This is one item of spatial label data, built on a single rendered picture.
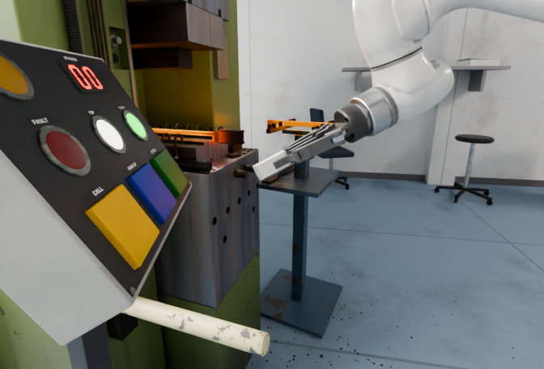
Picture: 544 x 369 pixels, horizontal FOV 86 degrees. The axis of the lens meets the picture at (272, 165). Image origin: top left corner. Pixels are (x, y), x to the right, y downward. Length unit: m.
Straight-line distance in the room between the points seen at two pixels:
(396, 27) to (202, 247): 0.75
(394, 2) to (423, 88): 0.17
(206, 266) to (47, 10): 0.74
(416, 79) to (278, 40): 3.36
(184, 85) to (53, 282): 1.07
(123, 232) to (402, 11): 0.55
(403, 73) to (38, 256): 0.60
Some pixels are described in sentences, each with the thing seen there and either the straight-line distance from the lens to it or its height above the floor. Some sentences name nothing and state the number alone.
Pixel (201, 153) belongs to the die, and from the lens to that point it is 0.91.
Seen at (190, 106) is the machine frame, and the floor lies 1.07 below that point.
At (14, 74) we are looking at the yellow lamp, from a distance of 0.38.
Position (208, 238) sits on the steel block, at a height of 0.72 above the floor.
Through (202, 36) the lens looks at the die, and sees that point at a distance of 0.94.
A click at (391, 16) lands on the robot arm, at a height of 1.27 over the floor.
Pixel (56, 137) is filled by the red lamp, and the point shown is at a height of 1.10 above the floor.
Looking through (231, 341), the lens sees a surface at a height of 0.63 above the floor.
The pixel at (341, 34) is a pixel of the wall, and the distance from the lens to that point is 3.90.
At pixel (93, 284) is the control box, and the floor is 0.98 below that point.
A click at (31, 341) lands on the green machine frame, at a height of 0.48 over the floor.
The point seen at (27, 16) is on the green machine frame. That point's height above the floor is 1.28.
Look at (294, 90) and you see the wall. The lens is 3.86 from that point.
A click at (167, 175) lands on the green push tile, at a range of 0.51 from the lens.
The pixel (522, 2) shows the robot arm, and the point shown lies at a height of 1.29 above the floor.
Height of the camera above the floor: 1.15
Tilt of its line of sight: 15 degrees down
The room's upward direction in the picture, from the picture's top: straight up
